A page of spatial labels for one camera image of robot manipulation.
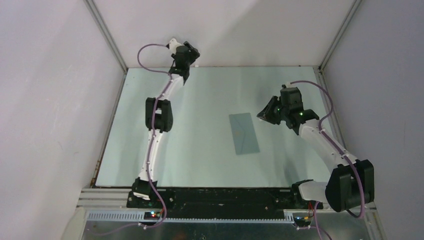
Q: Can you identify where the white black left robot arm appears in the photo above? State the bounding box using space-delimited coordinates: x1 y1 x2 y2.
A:
131 38 201 208

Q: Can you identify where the aluminium frame rail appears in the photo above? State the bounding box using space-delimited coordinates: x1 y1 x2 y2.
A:
76 187 377 213

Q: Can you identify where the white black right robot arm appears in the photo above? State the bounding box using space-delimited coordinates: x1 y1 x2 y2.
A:
256 83 375 218

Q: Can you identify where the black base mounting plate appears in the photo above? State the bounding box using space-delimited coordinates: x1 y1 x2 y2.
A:
126 184 315 220

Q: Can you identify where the controller board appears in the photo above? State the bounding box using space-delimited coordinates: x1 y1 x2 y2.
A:
143 211 162 220
293 216 314 228

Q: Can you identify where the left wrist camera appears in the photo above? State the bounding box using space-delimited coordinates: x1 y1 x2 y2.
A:
166 38 183 54

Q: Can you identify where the right controller board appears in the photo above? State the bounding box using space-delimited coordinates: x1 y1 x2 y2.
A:
293 216 314 228

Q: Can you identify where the left controller board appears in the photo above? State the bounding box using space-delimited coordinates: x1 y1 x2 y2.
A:
143 211 162 220

